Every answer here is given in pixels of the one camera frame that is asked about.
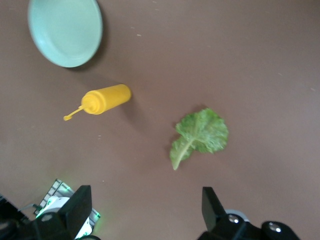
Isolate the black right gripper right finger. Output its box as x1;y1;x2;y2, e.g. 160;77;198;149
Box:
197;186;301;240

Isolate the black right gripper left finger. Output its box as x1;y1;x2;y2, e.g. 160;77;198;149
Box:
33;185;93;240

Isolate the green lettuce leaf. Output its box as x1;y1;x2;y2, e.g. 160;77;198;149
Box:
169;107;230;172

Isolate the yellow mustard squeeze bottle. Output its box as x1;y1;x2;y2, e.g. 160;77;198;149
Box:
63;83;133;122

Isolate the pale green plate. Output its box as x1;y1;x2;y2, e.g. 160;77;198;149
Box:
27;0;104;69

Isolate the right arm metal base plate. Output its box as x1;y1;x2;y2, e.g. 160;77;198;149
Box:
34;178;102;226

